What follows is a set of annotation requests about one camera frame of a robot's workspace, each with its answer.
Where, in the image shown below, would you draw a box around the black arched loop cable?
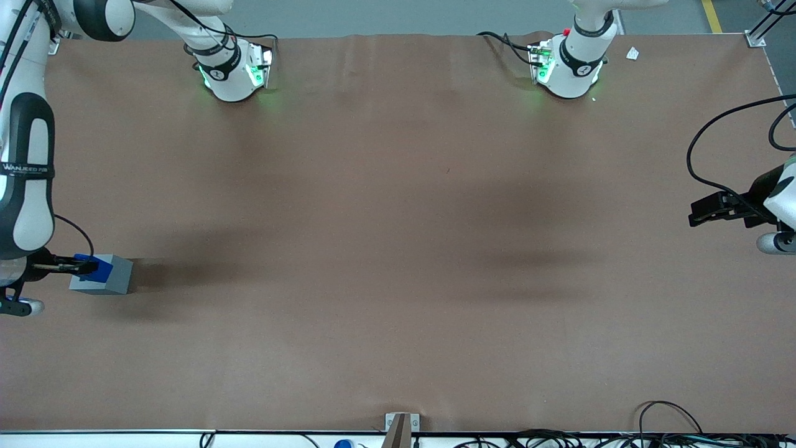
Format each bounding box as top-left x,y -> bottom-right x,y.
637,400 -> 704,437

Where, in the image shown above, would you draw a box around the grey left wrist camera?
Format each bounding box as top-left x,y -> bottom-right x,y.
756,231 -> 796,256

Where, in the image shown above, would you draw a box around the black right arm base cable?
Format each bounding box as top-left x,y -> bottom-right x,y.
168,0 -> 279,66

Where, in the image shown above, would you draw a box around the black left arm base cable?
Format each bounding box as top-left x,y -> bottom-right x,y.
476,30 -> 539,67

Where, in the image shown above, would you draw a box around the long black left gripper cable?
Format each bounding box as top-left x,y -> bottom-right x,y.
686,93 -> 796,212

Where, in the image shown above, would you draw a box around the grey metal table bracket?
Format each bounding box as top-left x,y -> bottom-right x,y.
384,412 -> 421,433

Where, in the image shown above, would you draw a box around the small blue plastic part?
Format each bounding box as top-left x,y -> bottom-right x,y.
74,253 -> 114,282

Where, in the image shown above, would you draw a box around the gray square base block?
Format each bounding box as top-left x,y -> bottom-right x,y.
68,254 -> 134,295

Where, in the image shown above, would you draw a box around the brown camera mount post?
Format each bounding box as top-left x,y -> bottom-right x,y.
381,414 -> 412,448

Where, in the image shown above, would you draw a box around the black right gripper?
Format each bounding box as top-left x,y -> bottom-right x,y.
21,247 -> 100,282

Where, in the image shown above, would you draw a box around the short black looped cable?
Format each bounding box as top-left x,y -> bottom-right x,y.
769,101 -> 796,152

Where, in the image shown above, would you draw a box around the large table cover sheet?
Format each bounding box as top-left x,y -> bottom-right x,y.
0,31 -> 796,434

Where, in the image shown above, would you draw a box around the tangled black cable bundle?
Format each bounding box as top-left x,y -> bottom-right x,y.
453,427 -> 796,448

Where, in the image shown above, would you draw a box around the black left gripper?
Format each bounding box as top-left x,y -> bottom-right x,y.
688,164 -> 788,228

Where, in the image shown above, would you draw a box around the black arm base cable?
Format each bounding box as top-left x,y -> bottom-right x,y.
168,0 -> 279,66
476,30 -> 539,67

